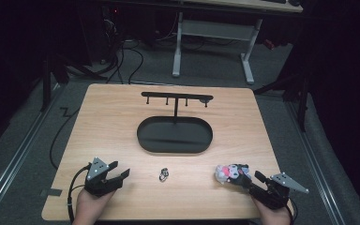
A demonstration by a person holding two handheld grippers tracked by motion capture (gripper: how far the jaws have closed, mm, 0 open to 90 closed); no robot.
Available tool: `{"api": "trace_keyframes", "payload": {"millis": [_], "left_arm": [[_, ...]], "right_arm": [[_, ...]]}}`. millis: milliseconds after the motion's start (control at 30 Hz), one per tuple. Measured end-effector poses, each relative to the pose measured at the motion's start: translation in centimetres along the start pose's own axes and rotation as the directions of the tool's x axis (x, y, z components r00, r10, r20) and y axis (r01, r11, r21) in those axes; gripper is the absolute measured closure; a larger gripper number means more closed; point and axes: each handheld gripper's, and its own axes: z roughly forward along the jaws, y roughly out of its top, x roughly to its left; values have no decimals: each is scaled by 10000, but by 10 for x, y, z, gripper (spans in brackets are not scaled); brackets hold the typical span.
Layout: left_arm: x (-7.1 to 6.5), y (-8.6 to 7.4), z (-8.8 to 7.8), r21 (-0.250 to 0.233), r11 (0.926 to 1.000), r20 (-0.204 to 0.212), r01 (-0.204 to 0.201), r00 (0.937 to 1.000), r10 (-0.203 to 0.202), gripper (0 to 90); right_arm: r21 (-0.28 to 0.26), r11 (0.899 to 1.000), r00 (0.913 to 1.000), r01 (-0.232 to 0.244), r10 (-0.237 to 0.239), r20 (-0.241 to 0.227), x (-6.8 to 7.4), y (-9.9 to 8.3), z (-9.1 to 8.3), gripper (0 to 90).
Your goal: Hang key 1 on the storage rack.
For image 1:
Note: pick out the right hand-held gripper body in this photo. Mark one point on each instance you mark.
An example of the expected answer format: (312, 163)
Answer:
(272, 195)

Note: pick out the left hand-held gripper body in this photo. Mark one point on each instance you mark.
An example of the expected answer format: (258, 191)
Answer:
(98, 184)

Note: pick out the black key rack with tray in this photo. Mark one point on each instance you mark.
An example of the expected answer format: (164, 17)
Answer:
(175, 136)

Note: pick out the person's right hand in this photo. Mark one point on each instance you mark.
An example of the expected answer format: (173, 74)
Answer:
(273, 217)

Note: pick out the person's left hand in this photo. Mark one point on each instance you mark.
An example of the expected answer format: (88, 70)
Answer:
(90, 207)

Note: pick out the black tape patch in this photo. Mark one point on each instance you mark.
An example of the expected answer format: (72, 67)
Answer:
(51, 192)

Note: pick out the black metal stand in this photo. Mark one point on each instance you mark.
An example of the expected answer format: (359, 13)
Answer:
(303, 103)
(46, 84)

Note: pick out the white-framed desk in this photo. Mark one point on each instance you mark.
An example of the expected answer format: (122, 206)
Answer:
(215, 30)

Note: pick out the metal floor rail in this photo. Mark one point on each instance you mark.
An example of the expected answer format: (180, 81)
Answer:
(18, 156)
(317, 168)

